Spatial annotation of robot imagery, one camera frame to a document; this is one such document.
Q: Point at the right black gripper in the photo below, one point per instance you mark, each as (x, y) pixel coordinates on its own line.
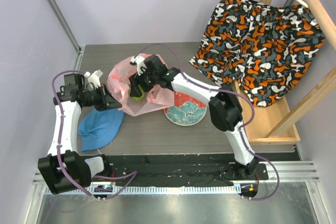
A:
(135, 83)

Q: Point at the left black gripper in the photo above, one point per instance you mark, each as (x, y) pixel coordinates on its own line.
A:
(107, 101)

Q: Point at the green fake fruit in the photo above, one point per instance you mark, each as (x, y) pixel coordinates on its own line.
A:
(136, 93)

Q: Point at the pink plastic bag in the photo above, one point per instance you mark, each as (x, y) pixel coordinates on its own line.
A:
(118, 85)

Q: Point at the blue bucket hat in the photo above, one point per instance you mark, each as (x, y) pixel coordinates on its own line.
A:
(98, 128)

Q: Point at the red teal floral plate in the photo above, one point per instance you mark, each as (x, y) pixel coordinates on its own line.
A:
(186, 111)

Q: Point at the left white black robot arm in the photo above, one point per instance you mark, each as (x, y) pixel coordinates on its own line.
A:
(63, 169)

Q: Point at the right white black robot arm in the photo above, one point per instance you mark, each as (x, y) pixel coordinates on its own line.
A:
(224, 107)

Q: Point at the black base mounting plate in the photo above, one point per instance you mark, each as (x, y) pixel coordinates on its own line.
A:
(185, 170)

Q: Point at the orange camouflage patterned shorts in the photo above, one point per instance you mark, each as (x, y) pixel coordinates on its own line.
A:
(266, 49)

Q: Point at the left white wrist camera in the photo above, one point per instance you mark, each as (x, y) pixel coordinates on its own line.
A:
(94, 78)

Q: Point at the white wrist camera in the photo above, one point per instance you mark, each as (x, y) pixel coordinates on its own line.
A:
(94, 78)
(138, 61)

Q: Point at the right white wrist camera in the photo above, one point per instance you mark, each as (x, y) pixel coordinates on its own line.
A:
(138, 61)

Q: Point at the aluminium rail with slotted strip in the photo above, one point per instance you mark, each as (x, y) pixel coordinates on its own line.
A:
(278, 172)

